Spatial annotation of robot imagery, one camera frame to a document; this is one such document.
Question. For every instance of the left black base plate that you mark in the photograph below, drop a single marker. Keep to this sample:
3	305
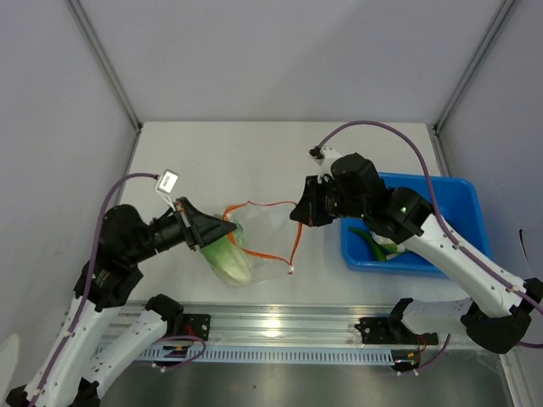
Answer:
197	325

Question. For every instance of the white slotted cable duct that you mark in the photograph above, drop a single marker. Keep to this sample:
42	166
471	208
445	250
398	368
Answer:
265	355

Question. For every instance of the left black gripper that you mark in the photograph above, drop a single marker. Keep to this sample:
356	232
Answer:
198	227

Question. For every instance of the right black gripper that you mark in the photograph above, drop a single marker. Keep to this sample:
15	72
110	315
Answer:
308	209

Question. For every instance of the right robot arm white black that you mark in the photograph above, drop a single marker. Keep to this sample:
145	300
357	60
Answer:
496	312

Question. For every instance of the blue plastic bin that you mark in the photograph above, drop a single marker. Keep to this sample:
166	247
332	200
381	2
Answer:
459	204

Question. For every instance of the clear zip bag orange zipper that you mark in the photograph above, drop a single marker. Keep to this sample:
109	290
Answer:
267	235

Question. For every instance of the green lettuce head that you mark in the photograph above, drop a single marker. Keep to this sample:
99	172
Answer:
229	262

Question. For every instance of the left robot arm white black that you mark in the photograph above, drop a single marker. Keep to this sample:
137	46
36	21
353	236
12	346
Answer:
74	373

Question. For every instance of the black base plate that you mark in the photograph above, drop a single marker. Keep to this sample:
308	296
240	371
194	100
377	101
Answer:
383	330
197	325

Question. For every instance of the green chili pepper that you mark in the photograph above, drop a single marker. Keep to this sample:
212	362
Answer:
377	251

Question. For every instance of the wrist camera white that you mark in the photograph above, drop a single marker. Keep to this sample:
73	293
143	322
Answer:
165	185
324	156

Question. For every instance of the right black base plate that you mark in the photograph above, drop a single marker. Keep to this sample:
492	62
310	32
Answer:
383	330

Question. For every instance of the aluminium mounting rail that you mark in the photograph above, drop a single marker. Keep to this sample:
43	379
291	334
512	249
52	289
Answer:
275	326

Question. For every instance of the white cauliflower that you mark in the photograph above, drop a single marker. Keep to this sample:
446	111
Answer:
388	245

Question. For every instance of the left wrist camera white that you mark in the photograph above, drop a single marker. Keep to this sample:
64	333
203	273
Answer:
165	185

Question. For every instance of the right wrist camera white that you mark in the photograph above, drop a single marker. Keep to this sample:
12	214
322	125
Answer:
324	156

